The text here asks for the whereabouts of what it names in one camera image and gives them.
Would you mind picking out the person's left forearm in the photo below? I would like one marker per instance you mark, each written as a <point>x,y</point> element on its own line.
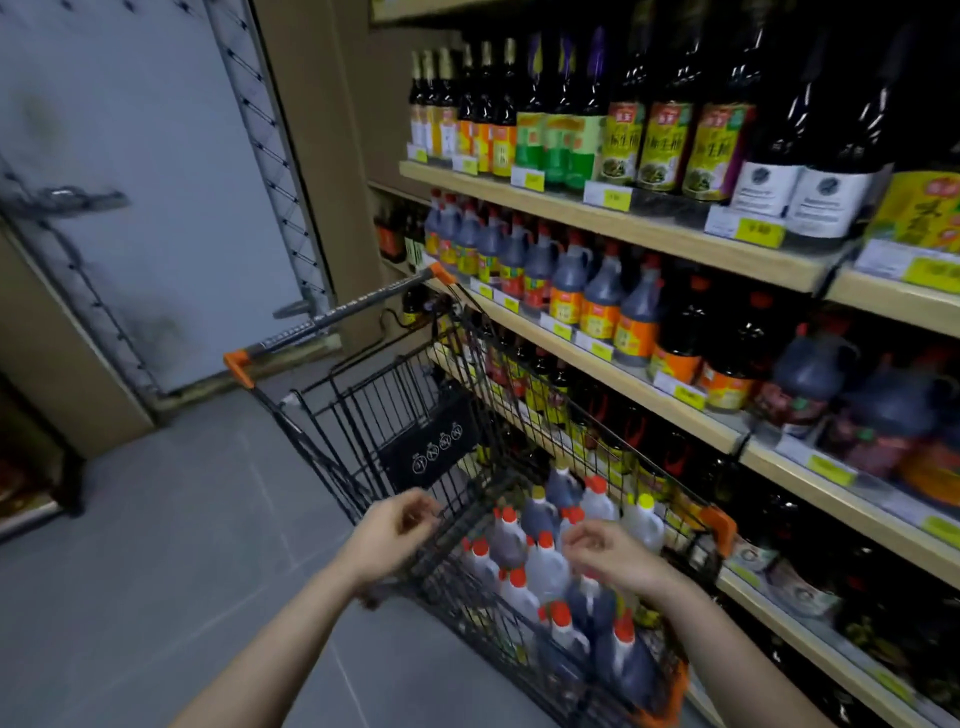
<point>277,652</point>

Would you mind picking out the black cart seat flap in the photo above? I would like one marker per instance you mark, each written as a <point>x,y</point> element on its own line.
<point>431,442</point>

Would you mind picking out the person's right fingers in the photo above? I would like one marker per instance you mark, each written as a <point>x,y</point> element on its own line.
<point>589,541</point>

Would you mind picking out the group of small dark bottles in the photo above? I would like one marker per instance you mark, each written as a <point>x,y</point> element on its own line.
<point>394,236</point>

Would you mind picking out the bottle with large yellow label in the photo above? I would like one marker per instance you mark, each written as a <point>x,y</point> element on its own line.
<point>919,210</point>

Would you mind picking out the white cold room door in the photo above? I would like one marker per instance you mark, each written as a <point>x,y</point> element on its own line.
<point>150,187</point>

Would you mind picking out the dark bottle pale yellow label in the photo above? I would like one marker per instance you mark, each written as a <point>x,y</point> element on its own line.
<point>430,112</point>
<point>448,112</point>
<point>416,112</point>

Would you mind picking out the perforated metal door rail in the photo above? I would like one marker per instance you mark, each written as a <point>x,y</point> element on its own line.
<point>270,150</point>

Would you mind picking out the dark bottle green label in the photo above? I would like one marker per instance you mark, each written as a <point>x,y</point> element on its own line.
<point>559,142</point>
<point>586,150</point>
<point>531,131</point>

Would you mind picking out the person's right forearm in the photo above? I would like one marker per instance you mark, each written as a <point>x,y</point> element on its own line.
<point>735,660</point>

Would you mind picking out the row of slim dark bottles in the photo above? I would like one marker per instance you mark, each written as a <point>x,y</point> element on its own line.
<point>585,420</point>

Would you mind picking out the dark round bottle orange label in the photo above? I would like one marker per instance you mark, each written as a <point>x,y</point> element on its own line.
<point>727,382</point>
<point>679,352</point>

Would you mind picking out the person's left fingers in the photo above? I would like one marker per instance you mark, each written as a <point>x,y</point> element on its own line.
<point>421,511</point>

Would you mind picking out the dark bottle yellow-green label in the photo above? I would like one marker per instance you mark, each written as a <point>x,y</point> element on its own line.
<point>624,142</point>
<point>716,154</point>
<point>664,146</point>

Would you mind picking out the row of squat dark bottles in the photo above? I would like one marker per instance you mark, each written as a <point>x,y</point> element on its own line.
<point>862,600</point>

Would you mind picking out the dark bottle white label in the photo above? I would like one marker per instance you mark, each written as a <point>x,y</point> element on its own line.
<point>829,201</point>
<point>766,187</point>

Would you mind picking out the pile of jugs with coloured caps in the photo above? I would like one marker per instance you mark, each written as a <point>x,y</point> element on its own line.
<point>547,571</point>

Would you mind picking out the person's left hand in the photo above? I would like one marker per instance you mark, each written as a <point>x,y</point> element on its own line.
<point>382,540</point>

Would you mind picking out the wooden shelving unit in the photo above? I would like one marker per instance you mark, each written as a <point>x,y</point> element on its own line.
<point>750,262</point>

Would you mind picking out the person's right hand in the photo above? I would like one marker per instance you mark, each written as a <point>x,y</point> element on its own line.
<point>622,559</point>

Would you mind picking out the metal door latch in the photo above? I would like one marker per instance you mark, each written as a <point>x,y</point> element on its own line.
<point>294,308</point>

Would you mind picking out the row of dark red-capped jugs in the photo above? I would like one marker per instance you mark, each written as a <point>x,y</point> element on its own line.
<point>570,289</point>

